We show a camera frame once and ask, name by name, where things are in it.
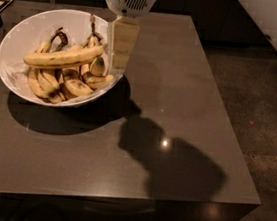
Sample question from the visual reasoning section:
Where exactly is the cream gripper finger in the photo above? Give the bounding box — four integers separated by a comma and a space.
107, 15, 140, 71

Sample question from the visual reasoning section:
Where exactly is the long top banana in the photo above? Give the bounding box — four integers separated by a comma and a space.
23, 45, 105, 69

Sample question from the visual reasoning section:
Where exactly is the white bowl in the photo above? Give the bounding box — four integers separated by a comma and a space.
0, 9, 124, 108

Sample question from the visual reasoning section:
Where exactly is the banana bunch in bowl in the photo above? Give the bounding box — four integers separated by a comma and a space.
27, 15, 114, 104

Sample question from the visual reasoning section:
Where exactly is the white paper bowl liner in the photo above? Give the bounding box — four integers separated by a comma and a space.
0, 24, 123, 107

